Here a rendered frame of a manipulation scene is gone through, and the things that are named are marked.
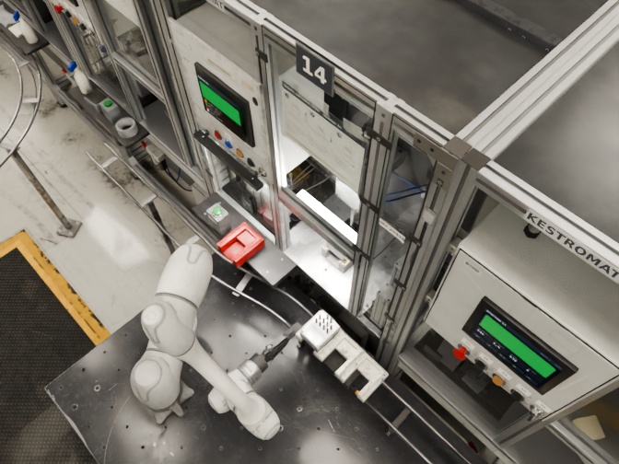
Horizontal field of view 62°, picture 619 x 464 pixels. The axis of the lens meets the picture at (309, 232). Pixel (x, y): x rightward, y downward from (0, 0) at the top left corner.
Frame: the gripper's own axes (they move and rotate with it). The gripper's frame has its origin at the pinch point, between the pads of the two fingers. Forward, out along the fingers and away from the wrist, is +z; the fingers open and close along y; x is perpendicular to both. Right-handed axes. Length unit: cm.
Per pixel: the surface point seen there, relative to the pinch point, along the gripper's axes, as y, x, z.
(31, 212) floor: -88, 207, -43
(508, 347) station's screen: 72, -62, 17
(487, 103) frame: 113, -26, 39
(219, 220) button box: 15, 52, 8
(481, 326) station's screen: 72, -54, 17
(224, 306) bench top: -19.8, 36.2, -9.0
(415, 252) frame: 74, -29, 20
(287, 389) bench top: -19.8, -10.9, -14.7
